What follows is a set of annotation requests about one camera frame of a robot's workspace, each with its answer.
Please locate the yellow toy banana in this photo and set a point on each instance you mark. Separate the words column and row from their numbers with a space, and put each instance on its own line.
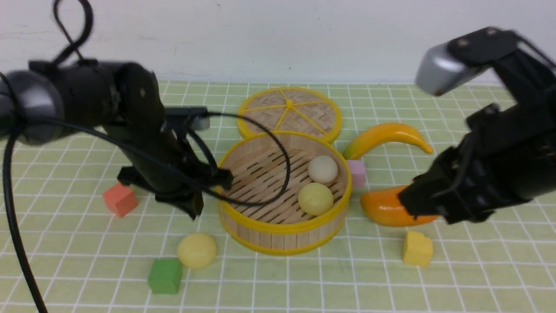
column 385, row 133

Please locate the green checkered tablecloth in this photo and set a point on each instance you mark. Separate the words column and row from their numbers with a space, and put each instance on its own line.
column 86, row 260

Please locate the orange toy mango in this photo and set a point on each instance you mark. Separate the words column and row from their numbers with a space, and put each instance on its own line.
column 384, row 208

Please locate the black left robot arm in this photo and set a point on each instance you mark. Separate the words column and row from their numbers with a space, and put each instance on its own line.
column 119, row 102

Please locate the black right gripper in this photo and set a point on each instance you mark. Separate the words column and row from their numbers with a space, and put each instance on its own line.
column 461, row 185

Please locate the yellow foam block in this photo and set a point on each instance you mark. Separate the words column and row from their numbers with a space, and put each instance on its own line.
column 418, row 249

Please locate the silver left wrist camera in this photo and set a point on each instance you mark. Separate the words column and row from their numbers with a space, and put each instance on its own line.
column 195, row 118

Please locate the pink foam cube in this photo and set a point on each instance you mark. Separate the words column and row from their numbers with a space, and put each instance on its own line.
column 358, row 172

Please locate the bamboo steamer tray yellow rim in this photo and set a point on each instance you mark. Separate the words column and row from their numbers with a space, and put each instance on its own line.
column 271, row 173

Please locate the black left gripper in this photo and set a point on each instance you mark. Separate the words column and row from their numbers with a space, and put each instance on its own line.
column 166, row 166

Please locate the bamboo steamer lid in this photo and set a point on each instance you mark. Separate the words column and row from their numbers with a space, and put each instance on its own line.
column 295, row 109

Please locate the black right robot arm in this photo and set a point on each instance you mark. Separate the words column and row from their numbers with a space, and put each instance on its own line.
column 531, row 121

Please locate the red foam cube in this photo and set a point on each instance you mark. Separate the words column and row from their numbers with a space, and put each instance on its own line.
column 120, row 200

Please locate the pale yellow bun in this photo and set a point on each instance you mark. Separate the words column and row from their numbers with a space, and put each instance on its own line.
column 315, row 199
column 197, row 250

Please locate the green foam cube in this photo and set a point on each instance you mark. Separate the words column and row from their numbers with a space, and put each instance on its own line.
column 165, row 276

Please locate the white bun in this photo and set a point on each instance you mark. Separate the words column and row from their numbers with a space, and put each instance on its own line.
column 323, row 169

